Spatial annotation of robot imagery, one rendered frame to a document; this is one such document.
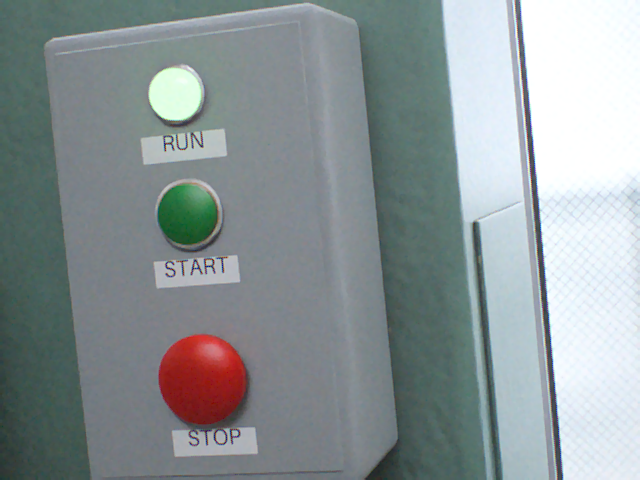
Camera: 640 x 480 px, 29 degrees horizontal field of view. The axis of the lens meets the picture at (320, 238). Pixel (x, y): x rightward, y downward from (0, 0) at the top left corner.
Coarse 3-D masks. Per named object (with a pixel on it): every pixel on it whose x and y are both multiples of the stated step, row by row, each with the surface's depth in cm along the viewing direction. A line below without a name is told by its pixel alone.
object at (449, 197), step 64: (0, 0) 50; (64, 0) 49; (128, 0) 48; (192, 0) 48; (256, 0) 47; (320, 0) 46; (384, 0) 46; (448, 0) 47; (0, 64) 50; (384, 64) 46; (448, 64) 46; (0, 128) 50; (384, 128) 46; (448, 128) 46; (512, 128) 64; (0, 192) 51; (384, 192) 46; (448, 192) 46; (512, 192) 61; (0, 256) 51; (64, 256) 50; (384, 256) 47; (448, 256) 46; (512, 256) 57; (0, 320) 51; (64, 320) 50; (448, 320) 46; (512, 320) 56; (0, 384) 51; (64, 384) 50; (448, 384) 46; (512, 384) 54; (0, 448) 52; (64, 448) 51; (448, 448) 46; (512, 448) 52
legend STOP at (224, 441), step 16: (176, 432) 43; (192, 432) 42; (208, 432) 42; (224, 432) 42; (240, 432) 42; (176, 448) 43; (192, 448) 43; (208, 448) 42; (224, 448) 42; (240, 448) 42; (256, 448) 42
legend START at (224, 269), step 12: (156, 264) 42; (168, 264) 42; (180, 264) 42; (192, 264) 42; (204, 264) 42; (216, 264) 42; (228, 264) 42; (156, 276) 42; (168, 276) 42; (180, 276) 42; (192, 276) 42; (204, 276) 42; (216, 276) 42; (228, 276) 42
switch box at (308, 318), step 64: (64, 64) 43; (128, 64) 42; (192, 64) 41; (256, 64) 41; (320, 64) 41; (64, 128) 43; (128, 128) 42; (192, 128) 42; (256, 128) 41; (320, 128) 41; (64, 192) 43; (128, 192) 42; (256, 192) 41; (320, 192) 41; (128, 256) 43; (192, 256) 42; (256, 256) 41; (320, 256) 41; (128, 320) 43; (192, 320) 42; (256, 320) 42; (320, 320) 41; (384, 320) 46; (128, 384) 43; (256, 384) 42; (320, 384) 41; (384, 384) 45; (128, 448) 43; (320, 448) 41; (384, 448) 44
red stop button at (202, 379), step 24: (192, 336) 41; (216, 336) 42; (168, 360) 42; (192, 360) 41; (216, 360) 41; (240, 360) 41; (168, 384) 42; (192, 384) 41; (216, 384) 41; (240, 384) 41; (192, 408) 41; (216, 408) 41
